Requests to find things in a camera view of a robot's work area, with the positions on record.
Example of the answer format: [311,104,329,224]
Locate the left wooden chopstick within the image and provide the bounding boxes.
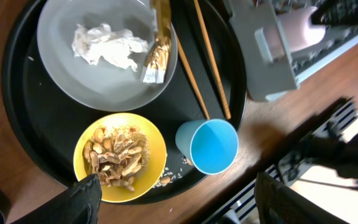
[177,39,210,119]

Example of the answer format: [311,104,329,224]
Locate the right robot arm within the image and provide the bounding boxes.
[296,0,358,191]

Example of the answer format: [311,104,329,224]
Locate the gold foil wrapper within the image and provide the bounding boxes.
[140,0,172,84]

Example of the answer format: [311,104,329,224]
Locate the scattered rice grains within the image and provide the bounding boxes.
[153,157,194,189]

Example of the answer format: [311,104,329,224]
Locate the round black serving tray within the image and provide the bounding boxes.
[1,1,247,204]

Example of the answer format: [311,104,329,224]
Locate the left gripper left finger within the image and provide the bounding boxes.
[15,174,102,224]

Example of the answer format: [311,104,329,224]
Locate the peanut shells pile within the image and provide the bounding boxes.
[83,125,149,192]

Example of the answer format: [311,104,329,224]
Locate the blue cup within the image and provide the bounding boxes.
[175,119,239,175]

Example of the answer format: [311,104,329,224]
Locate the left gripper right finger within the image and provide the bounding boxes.
[255,172,345,224]

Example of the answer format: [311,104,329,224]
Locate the pink cup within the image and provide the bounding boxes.
[277,6,326,53]

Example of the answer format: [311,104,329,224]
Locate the right wooden chopstick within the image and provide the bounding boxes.
[193,0,231,119]

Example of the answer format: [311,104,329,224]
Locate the wooden chopstick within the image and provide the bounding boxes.
[177,39,210,119]
[193,0,231,119]

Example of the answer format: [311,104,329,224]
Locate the white tissue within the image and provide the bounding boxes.
[71,23,149,72]

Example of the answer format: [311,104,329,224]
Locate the grey dishwasher rack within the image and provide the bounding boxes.
[224,0,358,101]

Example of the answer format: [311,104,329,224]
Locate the single peanut shell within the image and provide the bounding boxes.
[159,176,171,185]

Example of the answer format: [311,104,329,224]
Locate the grey plate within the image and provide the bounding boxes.
[37,0,178,112]

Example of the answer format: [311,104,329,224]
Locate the yellow bowl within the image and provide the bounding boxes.
[73,113,167,203]

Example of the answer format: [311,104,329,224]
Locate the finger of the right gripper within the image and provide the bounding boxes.
[311,0,358,26]

